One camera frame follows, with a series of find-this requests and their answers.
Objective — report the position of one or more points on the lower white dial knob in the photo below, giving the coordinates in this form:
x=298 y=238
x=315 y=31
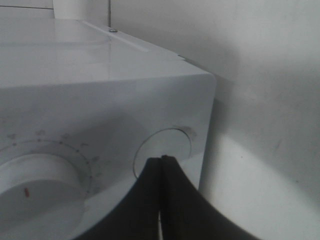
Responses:
x=41 y=198

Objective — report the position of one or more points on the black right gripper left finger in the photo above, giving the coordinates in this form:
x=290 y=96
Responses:
x=136 y=217

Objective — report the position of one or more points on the white microwave oven body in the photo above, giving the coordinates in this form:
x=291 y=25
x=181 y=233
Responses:
x=80 y=92

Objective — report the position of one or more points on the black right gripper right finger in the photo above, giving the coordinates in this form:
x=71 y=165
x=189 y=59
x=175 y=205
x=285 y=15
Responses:
x=186 y=215

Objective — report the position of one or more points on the round white door-release button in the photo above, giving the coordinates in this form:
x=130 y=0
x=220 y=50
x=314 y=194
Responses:
x=170 y=141

